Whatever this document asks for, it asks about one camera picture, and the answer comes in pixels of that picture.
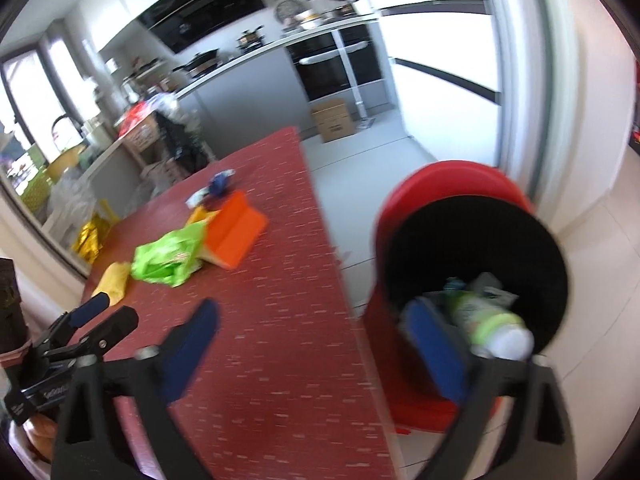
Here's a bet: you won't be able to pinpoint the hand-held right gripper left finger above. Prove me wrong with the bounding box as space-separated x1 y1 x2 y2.
51 298 221 480

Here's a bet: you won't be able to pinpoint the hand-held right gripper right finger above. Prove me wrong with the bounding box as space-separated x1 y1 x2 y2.
404 297 577 480

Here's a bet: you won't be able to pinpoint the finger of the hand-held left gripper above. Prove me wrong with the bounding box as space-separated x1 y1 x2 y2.
49 293 110 343
60 306 140 363

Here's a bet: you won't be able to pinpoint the pale green label plastic bottle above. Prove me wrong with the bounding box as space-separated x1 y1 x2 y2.
446 291 535 362

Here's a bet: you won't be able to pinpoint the white blue carton box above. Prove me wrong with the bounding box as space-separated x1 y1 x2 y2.
469 272 519 307

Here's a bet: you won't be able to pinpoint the black trash bin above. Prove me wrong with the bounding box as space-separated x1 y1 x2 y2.
376 196 569 362

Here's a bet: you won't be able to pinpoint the yellow foam fruit net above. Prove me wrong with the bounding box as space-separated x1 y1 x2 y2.
92 262 132 307

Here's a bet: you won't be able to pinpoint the gold foil bag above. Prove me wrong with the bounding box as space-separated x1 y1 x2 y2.
72 199 119 264

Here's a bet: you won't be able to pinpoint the dark brown box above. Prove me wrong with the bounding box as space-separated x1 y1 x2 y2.
0 257 27 357

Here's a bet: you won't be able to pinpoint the green plastic bag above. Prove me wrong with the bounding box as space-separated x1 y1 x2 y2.
131 222 208 288

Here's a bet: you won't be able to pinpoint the clear plastic bag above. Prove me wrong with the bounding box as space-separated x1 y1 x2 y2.
47 169 102 242

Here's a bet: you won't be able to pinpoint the red orange snack wrapper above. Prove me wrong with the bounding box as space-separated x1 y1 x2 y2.
201 191 269 269

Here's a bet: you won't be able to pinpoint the yellow wavy sponge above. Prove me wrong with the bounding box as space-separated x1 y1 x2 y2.
186 206 222 227

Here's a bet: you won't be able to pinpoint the yellow basin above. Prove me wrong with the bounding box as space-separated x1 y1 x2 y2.
44 142 89 182

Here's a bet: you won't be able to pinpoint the small blue white wrapper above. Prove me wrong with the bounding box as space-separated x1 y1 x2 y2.
206 169 237 209

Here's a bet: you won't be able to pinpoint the red chair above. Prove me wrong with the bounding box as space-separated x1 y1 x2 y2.
362 159 537 434

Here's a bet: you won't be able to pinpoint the wooden storage trolley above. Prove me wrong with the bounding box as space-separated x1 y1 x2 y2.
119 114 167 167

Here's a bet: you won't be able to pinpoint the black plastic bag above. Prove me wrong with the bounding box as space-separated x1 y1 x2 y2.
154 109 211 177

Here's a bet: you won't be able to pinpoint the curved kitchen faucet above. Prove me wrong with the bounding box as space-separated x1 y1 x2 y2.
49 114 87 154

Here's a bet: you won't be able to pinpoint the red basket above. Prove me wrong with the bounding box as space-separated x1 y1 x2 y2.
115 102 157 134

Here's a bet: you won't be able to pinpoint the cardboard box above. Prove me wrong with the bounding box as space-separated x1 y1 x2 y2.
309 98 358 144

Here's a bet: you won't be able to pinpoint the grey lower cabinets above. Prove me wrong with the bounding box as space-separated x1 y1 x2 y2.
176 12 387 162

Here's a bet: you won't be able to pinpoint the black wok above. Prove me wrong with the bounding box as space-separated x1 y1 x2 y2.
172 48 221 79

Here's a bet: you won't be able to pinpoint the white pole stand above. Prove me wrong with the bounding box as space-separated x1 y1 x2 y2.
332 29 374 129

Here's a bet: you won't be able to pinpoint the black built-in oven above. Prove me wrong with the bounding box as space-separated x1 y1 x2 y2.
285 24 384 104

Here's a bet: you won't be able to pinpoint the white upper cabinets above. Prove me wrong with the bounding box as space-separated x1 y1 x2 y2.
75 0 237 54

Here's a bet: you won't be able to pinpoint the steel cooking pot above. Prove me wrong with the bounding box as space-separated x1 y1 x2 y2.
235 24 266 52

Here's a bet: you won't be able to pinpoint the white refrigerator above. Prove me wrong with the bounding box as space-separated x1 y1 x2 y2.
372 0 502 107

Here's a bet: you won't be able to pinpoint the black range hood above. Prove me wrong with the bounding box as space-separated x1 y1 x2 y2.
137 0 267 54

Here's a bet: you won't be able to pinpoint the round patterned trivet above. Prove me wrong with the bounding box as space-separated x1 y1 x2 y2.
275 0 301 24

